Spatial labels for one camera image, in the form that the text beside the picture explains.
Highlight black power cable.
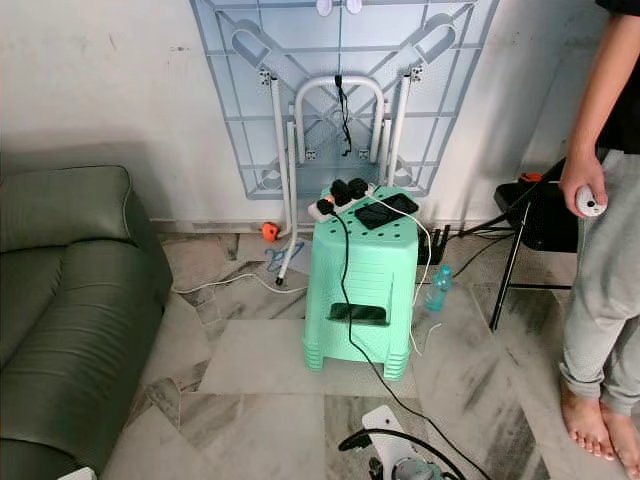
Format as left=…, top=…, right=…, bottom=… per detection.
left=335, top=205, right=496, bottom=480

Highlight pale blue folding table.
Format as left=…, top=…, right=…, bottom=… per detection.
left=190, top=0, right=501, bottom=273

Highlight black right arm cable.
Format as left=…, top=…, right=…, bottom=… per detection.
left=338, top=428, right=467, bottom=480

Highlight white floor cable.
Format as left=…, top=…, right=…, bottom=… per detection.
left=172, top=272, right=306, bottom=297

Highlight green leather sofa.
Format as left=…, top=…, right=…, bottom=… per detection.
left=0, top=166, right=174, bottom=480

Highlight person's right hand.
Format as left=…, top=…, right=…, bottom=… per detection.
left=559, top=148, right=609, bottom=218

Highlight mint green plastic stool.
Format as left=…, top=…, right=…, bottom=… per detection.
left=302, top=184, right=432, bottom=384

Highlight black plug adapters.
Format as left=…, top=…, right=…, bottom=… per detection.
left=330, top=178, right=373, bottom=209

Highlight white remote control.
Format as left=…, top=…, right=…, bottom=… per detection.
left=575, top=186, right=608, bottom=218

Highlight person's grey-trousered legs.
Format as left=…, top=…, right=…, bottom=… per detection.
left=559, top=150, right=640, bottom=479

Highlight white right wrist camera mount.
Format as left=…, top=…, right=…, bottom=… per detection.
left=362, top=405, right=407, bottom=473

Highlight blue scissors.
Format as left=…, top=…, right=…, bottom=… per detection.
left=265, top=243, right=303, bottom=273

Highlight white power strip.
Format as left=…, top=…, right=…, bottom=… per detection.
left=308, top=185, right=411, bottom=223

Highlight clear plastic water bottle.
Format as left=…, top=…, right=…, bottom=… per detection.
left=425, top=264, right=454, bottom=313

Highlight black folding chair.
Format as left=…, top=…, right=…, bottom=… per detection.
left=490, top=155, right=586, bottom=333

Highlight black flat charger pad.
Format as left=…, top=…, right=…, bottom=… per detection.
left=355, top=193, right=421, bottom=232

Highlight person's black shirt torso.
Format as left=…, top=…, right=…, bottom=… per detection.
left=596, top=0, right=640, bottom=156

